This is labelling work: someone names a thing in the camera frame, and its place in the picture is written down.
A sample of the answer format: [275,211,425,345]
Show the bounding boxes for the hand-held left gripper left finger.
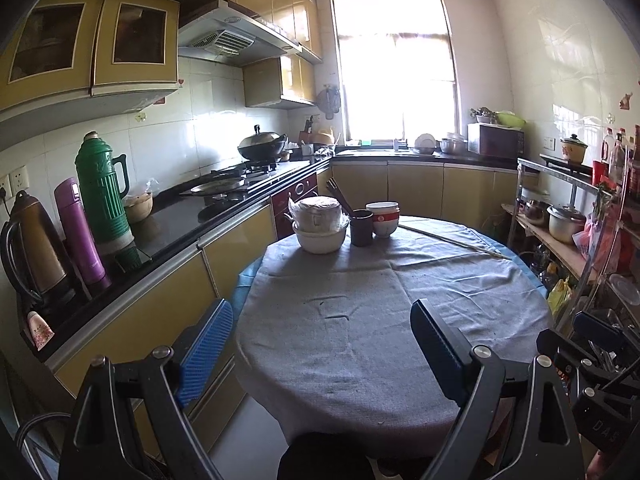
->
[57,297,235,480]

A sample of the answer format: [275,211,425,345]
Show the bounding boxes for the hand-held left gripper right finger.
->
[409,299,584,480]

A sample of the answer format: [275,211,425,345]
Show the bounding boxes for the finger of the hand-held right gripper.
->
[536,329,598,387]
[572,311,631,361]

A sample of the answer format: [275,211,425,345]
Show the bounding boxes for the clear plastic container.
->
[607,275,640,311]

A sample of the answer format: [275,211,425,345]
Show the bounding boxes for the yellow plastic bag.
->
[547,277,573,316]

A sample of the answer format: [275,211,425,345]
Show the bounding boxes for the blue table cover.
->
[232,237,547,321]

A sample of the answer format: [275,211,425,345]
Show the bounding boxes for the cooking oil bottle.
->
[530,245,556,286]

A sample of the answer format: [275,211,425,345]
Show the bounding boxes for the pink red shopping bag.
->
[572,212,621,271]

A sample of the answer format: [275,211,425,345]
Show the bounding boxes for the long wooden stick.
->
[397,224,513,261]

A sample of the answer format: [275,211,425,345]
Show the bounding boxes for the large steel pot with lid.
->
[547,204,587,245]

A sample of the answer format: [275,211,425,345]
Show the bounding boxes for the small steel pot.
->
[522,200,551,226]

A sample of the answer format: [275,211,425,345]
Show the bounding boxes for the red banded white bowl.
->
[367,210,401,239]

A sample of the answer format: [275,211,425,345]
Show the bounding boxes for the black chopstick cup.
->
[349,209,375,247]

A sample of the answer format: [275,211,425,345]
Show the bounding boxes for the black round stool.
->
[277,432,376,480]

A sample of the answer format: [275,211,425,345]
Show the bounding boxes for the brown bowl with plastic bag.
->
[122,180,156,224]

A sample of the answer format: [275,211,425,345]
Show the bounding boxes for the cream metal basin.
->
[292,222,348,254]

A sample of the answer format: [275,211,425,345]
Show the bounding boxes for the small floral cup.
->
[26,310,55,350]

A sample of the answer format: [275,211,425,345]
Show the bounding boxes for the flat metal griddle pan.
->
[191,177,247,197]

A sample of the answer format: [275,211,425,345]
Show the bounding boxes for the purple vacuum bottle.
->
[54,177,112,293]

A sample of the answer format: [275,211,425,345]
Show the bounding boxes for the dark sauce bottle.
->
[627,125,640,196]

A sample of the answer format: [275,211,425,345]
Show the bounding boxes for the metal storage rack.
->
[507,157,640,361]

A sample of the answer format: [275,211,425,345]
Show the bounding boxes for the clear glass bottle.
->
[609,132,628,186]

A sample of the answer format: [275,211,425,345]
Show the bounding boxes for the black induction cooker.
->
[540,154,596,174]

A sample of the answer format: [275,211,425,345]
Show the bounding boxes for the dark red built-in appliance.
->
[272,172,319,241]

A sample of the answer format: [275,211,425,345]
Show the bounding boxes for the plastic-wrapped white container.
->
[287,196,351,234]

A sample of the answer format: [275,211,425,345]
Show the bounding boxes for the bundle of dark chopsticks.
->
[326,177,357,216]

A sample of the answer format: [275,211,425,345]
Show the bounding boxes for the cream enamel pot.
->
[560,134,589,163]

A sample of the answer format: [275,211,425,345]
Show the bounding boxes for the green thermos jug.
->
[75,131,135,257]

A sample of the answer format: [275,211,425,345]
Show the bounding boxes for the black gas stove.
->
[180,157,311,211]

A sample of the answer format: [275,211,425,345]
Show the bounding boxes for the brown electric kettle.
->
[0,190,76,307]

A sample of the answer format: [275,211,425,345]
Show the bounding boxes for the dark microwave oven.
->
[467,123,526,158]

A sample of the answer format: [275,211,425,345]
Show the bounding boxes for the black wok with lid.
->
[237,125,290,161]

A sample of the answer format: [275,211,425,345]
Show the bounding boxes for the hanging grey utensils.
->
[316,85,342,121]

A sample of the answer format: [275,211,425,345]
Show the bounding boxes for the bright window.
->
[330,0,458,143]

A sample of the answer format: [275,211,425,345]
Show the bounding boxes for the silver range hood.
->
[177,0,303,67]

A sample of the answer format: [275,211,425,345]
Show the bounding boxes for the glass-front yellow cabinet door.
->
[90,0,181,98]
[0,0,108,113]

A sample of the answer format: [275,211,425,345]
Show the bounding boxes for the black cable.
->
[15,412,73,480]

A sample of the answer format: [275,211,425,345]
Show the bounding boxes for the double wall socket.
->
[0,165,28,202]

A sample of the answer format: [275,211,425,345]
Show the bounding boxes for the small yellow wall cabinet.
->
[243,55,317,110]

